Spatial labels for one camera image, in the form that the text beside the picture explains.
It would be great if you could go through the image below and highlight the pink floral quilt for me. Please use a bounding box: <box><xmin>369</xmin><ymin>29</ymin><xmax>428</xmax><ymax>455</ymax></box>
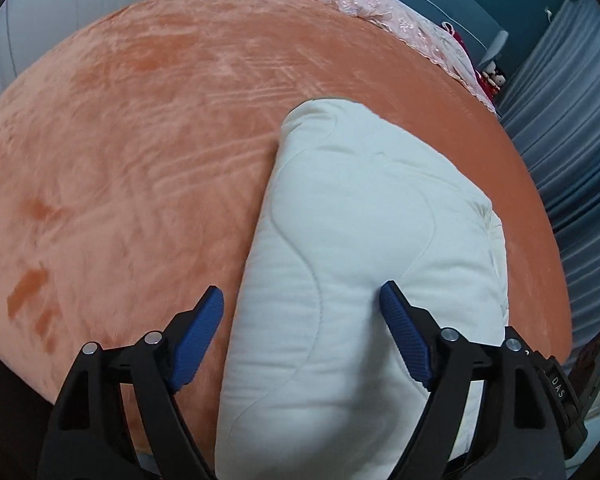
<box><xmin>230</xmin><ymin>0</ymin><xmax>498</xmax><ymax>117</ymax></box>

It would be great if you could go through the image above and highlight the orange plush bed blanket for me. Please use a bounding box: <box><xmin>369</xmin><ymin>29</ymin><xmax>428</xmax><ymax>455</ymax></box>
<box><xmin>0</xmin><ymin>0</ymin><xmax>575</xmax><ymax>461</ymax></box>

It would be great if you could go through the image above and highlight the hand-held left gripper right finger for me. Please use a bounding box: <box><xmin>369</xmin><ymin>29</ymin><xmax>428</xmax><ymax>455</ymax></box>
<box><xmin>379</xmin><ymin>280</ymin><xmax>567</xmax><ymax>480</ymax></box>

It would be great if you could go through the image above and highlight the cream quilted garment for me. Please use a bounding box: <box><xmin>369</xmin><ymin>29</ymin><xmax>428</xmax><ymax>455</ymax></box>
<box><xmin>215</xmin><ymin>97</ymin><xmax>512</xmax><ymax>480</ymax></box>

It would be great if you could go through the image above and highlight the white wardrobe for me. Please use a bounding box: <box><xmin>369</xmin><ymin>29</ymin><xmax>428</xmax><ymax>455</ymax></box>
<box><xmin>0</xmin><ymin>0</ymin><xmax>181</xmax><ymax>116</ymax></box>

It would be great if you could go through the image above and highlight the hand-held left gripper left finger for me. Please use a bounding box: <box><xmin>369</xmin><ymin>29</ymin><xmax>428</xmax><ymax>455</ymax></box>
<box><xmin>37</xmin><ymin>285</ymin><xmax>226</xmax><ymax>480</ymax></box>

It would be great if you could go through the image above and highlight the grey curtain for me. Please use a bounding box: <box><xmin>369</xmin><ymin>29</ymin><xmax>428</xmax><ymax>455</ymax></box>
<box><xmin>495</xmin><ymin>0</ymin><xmax>600</xmax><ymax>361</ymax></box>

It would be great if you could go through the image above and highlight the small plush doll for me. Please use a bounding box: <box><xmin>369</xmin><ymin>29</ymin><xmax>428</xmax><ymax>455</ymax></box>
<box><xmin>480</xmin><ymin>62</ymin><xmax>509</xmax><ymax>89</ymax></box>

